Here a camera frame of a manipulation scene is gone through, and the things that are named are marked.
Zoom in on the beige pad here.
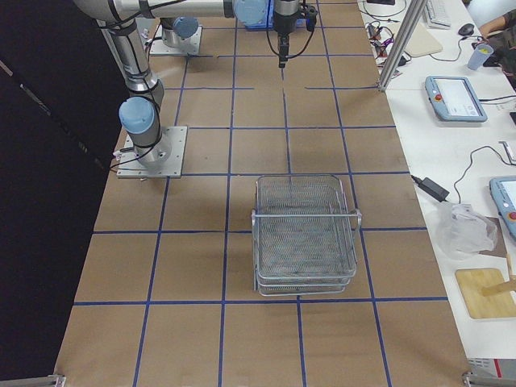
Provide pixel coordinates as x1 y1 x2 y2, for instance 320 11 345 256
405 23 443 58

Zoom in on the near teach pendant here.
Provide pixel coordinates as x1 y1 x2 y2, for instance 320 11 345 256
489 176 516 239

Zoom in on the black power adapter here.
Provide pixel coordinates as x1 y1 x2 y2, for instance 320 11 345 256
418 177 449 202

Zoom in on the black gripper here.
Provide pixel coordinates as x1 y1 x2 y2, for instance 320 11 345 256
277 31 290 68

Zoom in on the blue cup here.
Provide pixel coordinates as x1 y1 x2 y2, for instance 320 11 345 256
467 44 494 70

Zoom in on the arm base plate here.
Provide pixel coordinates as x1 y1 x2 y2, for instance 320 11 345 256
150 25 202 56
115 127 188 179

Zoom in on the black computer mouse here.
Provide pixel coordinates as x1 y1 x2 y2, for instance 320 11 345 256
458 23 475 36

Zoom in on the blue plastic tray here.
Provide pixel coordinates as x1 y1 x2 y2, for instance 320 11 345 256
244 20 273 31

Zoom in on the teach pendant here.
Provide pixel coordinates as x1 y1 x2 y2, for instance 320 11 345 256
489 176 516 239
424 76 488 123

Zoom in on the metal mesh shelf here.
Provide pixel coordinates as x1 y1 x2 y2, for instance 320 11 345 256
252 174 362 297

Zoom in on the white keyboard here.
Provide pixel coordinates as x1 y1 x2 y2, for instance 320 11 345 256
424 0 452 29

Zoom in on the wooden board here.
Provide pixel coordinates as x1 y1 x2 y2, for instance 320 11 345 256
455 268 515 319

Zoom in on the clear plastic bag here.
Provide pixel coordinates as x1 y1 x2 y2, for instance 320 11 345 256
436 202 498 256

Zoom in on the aluminium frame post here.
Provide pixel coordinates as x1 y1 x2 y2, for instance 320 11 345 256
378 0 427 92

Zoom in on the far teach pendant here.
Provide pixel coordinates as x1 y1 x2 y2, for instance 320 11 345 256
424 76 488 123

